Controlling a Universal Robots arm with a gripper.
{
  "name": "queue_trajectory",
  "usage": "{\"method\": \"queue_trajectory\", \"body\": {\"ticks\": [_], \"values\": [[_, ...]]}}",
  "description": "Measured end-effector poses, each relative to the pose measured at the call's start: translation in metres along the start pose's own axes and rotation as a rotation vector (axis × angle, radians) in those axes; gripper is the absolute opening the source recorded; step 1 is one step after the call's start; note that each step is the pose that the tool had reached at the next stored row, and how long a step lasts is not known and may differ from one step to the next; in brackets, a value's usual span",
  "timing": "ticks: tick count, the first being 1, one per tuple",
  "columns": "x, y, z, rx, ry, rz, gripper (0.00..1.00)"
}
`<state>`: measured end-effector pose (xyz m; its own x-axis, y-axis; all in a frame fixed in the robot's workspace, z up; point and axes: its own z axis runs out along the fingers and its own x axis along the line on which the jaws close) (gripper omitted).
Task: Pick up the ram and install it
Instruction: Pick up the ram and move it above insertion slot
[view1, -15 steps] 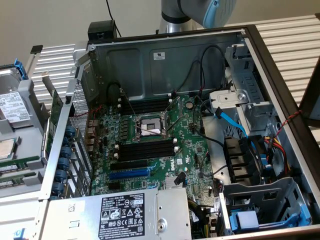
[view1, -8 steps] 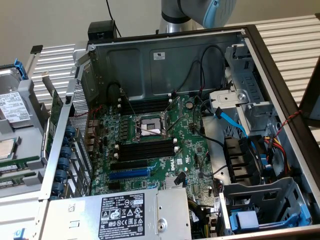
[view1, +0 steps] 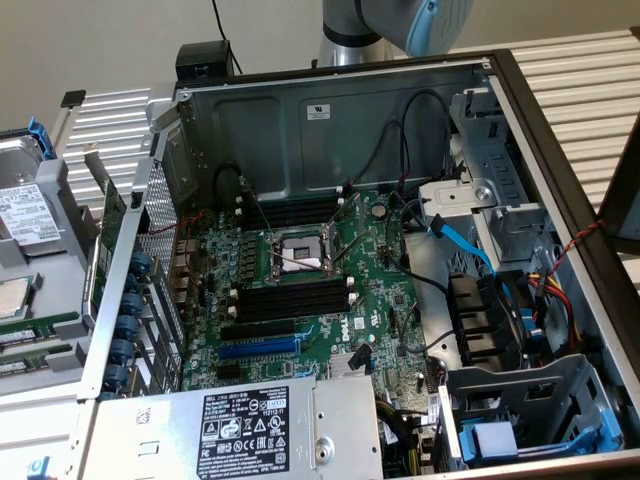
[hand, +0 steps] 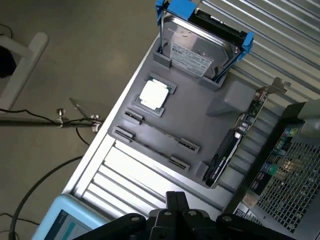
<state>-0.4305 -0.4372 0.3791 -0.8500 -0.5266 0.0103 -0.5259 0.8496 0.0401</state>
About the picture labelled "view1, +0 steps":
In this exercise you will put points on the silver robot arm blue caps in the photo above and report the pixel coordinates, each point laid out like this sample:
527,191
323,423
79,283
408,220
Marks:
345,30

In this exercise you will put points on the CPU socket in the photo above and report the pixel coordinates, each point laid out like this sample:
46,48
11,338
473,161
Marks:
295,247

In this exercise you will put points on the silver coin battery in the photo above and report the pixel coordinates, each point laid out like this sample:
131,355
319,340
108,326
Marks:
381,210

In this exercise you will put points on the green motherboard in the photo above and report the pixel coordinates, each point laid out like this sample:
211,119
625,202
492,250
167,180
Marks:
395,320

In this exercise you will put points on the long black expansion slot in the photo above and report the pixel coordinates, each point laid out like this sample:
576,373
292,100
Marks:
257,330

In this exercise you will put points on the black SATA plug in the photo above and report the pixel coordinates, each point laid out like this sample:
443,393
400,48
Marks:
360,357

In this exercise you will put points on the blue expansion slot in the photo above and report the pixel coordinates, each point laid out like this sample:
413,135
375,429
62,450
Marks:
257,348

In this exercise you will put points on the open metal PC case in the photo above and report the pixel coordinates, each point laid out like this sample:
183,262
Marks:
250,135

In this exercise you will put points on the silver finned heatsink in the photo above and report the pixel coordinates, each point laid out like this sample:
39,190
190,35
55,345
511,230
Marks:
340,367

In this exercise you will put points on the short black expansion slot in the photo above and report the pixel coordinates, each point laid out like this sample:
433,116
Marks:
229,370

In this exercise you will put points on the silver metal drive cage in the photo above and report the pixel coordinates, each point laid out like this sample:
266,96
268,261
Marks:
500,165

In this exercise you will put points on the green graphics card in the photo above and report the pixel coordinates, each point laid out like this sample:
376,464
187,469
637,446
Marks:
112,210

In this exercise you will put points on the black box device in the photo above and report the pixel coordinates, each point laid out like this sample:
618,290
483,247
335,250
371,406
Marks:
205,57

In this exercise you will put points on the silver metal disk bay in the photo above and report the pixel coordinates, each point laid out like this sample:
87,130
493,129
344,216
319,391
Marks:
525,372

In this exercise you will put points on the silver power supply unit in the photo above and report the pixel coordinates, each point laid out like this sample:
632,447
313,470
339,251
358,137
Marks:
150,425

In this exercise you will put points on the blue plastic drive carrier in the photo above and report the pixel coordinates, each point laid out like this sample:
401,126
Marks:
492,440

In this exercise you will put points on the grey plastic parts rack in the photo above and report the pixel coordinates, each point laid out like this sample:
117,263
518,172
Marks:
55,295

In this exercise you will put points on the silver bar black cap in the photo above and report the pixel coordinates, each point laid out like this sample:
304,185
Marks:
70,100

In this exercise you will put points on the silver hard disk white label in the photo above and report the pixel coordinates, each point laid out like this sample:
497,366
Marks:
25,210

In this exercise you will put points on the dark brown panel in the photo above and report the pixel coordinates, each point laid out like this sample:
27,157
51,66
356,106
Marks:
625,200

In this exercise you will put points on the silver CPU chip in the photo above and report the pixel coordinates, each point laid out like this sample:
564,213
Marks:
12,297

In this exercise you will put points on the blue plastic latch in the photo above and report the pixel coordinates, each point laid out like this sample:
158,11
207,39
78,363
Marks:
39,470

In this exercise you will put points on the blue plastic disk bracket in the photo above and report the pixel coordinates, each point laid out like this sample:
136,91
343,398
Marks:
41,140

